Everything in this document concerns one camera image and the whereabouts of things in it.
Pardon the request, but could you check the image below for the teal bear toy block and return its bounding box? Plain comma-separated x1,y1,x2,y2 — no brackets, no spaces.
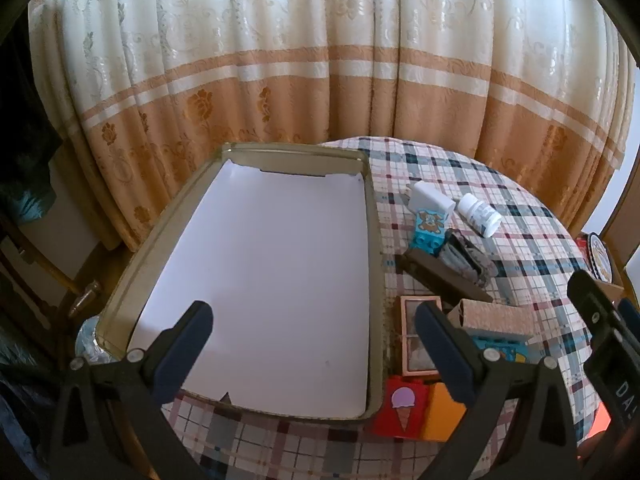
409,210,447,257

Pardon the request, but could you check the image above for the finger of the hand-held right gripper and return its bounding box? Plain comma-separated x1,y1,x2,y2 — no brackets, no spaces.
566,269,623,363
617,297,640,341

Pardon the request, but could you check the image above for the grey sock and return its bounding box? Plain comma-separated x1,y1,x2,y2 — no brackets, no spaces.
440,228,498,286

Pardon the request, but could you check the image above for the red ice cream toy block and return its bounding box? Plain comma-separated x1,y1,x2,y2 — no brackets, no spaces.
372,376,436,441

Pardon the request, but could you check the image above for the white pill bottle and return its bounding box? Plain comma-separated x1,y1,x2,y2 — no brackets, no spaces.
457,192,502,239

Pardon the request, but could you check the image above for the dark brown bar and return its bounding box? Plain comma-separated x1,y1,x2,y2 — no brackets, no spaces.
395,250,493,306

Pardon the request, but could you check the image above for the plaid tablecloth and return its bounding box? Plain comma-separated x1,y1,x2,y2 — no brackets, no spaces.
160,135,608,480

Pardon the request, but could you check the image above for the long blue toy block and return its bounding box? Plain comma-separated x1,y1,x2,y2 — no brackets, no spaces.
472,332,531,366

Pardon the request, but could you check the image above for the orange toy block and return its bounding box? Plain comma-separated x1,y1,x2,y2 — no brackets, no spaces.
422,382,468,442

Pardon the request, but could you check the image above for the white charger adapter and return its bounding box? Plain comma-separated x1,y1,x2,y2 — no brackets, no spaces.
405,180,457,221

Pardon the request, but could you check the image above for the dark cloth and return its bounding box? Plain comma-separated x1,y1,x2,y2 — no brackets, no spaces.
0,35,58,221

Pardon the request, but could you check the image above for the blue grey cloth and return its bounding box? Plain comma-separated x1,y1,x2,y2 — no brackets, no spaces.
0,350,53,480

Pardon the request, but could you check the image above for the gold metal tray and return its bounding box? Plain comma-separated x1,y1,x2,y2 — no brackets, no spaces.
95,142,388,423

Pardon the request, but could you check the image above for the wooden chair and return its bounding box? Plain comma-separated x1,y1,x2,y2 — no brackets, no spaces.
0,210,106,321

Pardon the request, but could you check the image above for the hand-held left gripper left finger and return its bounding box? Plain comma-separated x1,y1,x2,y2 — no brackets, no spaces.
47,301,216,480

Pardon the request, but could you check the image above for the clear plastic bottle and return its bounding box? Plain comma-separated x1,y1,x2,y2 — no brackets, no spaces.
75,317,108,363

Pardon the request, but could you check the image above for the teal cloth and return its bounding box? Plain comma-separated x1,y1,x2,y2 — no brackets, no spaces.
12,180,55,222

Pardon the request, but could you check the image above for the beige textured box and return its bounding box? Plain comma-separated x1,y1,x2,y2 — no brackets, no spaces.
447,298,536,341

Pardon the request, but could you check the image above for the cream and orange floral curtain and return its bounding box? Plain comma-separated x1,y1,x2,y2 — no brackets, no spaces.
27,0,638,256

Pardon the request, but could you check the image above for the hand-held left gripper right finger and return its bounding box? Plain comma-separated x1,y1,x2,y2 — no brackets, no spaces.
414,302,583,480

